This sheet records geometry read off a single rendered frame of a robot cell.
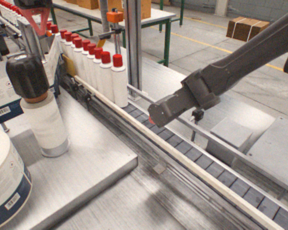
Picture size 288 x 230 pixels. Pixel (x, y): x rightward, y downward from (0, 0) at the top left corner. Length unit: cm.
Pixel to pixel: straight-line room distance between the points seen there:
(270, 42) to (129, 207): 49
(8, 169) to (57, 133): 16
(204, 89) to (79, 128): 46
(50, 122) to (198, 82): 39
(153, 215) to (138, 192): 8
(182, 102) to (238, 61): 15
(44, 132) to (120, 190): 26
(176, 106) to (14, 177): 39
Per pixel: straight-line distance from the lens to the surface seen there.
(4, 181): 53
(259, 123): 92
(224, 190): 55
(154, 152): 66
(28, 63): 52
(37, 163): 68
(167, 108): 43
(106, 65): 75
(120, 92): 76
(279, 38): 35
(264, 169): 56
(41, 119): 58
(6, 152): 53
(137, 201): 60
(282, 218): 61
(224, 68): 40
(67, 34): 100
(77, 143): 69
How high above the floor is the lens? 136
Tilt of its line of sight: 39 degrees down
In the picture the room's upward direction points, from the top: straight up
